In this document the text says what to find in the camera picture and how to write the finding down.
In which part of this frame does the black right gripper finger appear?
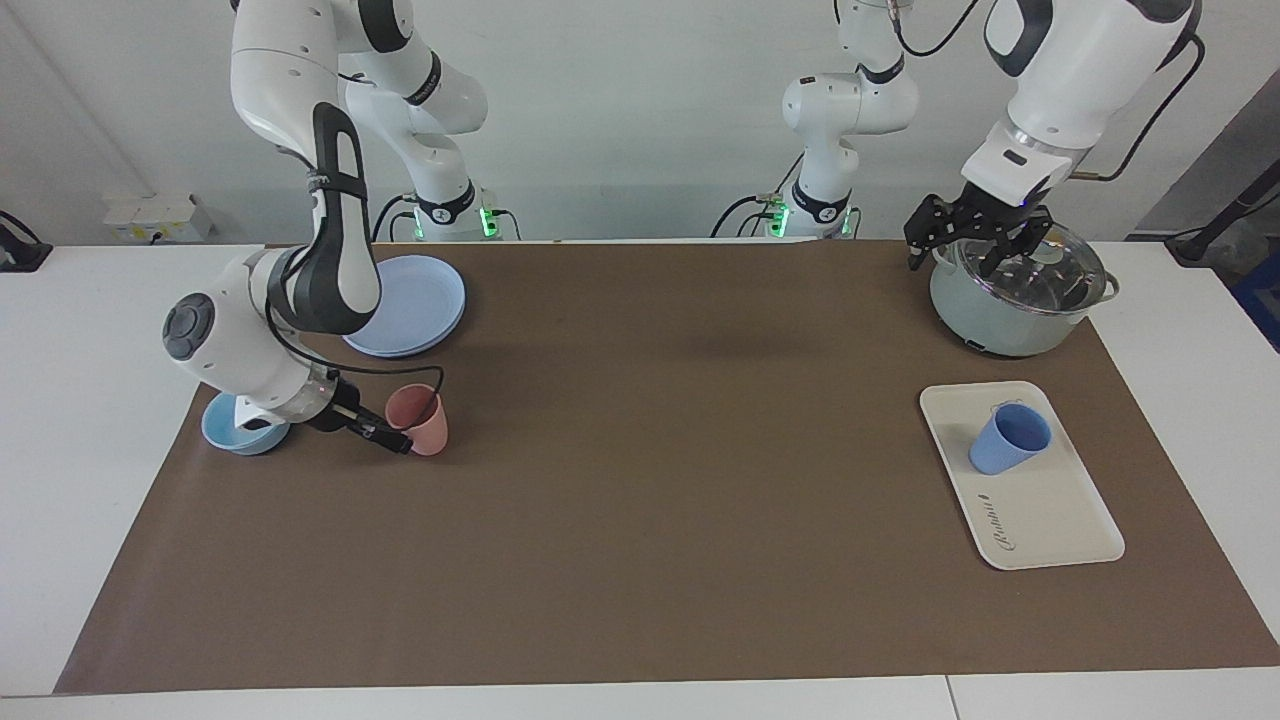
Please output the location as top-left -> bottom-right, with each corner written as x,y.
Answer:
348,410 -> 413,456

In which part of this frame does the pink plastic cup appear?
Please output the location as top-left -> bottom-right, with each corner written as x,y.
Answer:
385,384 -> 449,457

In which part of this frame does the blue plastic cup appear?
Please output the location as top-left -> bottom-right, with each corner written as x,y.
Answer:
968,403 -> 1053,476

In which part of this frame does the cream tray with bear print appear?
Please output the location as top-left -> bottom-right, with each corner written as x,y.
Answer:
919,380 -> 1126,571

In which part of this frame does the pale green cooking pot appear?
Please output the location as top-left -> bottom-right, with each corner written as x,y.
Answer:
929,238 -> 1121,358

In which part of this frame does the glass pot lid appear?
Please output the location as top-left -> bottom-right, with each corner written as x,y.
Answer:
955,222 -> 1109,317

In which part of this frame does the light blue bowl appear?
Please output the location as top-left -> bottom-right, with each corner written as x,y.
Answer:
202,392 -> 291,457

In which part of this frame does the blue plastic plate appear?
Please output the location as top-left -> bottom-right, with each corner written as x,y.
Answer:
342,255 -> 467,359

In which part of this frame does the black stand leg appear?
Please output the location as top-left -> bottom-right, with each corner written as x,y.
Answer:
1165,165 -> 1280,267

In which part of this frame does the white power strip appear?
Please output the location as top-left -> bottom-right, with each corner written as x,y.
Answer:
103,193 -> 213,244

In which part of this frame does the blue crate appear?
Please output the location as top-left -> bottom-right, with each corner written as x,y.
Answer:
1228,250 -> 1280,353

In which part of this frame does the brown table mat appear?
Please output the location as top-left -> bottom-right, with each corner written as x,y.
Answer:
53,240 -> 1280,696

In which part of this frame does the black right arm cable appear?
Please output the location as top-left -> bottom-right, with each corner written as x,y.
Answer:
265,300 -> 446,401

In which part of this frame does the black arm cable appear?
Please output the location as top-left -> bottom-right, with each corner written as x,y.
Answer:
890,0 -> 1204,183
265,300 -> 446,401

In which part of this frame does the black base cable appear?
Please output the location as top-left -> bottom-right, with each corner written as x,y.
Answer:
372,195 -> 419,243
710,150 -> 806,239

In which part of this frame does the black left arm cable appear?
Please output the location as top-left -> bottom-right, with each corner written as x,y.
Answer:
890,0 -> 1204,183

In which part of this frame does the black clamp mount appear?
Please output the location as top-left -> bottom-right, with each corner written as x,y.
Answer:
0,210 -> 53,273

